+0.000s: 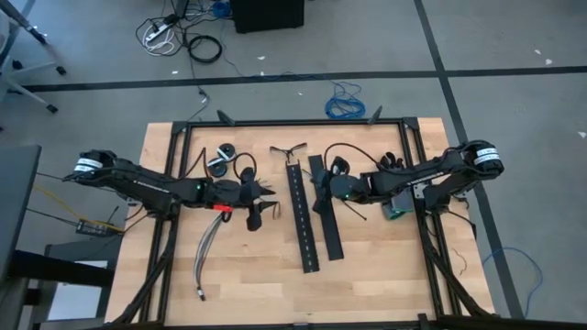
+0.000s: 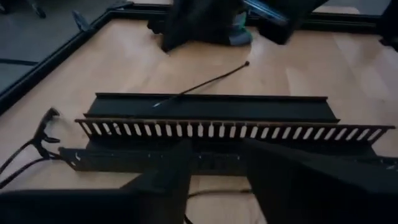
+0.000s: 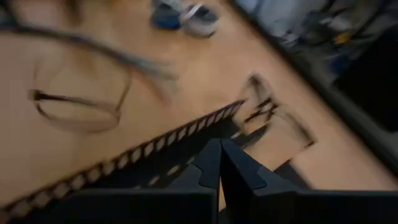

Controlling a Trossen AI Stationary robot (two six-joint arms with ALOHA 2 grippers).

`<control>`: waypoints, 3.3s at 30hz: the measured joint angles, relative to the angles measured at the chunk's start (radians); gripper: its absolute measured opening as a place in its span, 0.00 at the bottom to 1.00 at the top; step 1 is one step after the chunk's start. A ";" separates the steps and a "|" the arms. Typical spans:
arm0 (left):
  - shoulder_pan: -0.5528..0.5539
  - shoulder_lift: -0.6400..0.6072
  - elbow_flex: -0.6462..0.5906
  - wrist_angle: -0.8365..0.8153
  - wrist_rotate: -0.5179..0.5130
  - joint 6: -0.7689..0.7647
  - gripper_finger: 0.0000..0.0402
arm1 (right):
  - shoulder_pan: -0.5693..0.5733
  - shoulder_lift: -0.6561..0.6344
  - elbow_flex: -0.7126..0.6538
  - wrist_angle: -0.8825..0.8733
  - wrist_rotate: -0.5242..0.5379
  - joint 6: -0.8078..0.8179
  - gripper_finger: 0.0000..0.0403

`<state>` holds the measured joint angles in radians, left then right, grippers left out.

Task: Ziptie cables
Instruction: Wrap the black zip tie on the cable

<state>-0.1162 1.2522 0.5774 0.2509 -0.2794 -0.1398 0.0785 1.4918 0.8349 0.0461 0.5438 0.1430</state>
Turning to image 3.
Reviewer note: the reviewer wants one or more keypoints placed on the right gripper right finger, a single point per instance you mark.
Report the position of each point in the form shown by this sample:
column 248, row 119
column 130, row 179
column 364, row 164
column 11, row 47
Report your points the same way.
column 236, row 174

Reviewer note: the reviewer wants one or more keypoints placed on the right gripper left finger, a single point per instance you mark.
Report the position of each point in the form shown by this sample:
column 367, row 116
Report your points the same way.
column 206, row 168

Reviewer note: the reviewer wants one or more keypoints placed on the black zip tie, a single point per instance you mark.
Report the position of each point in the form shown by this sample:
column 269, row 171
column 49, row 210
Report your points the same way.
column 62, row 98

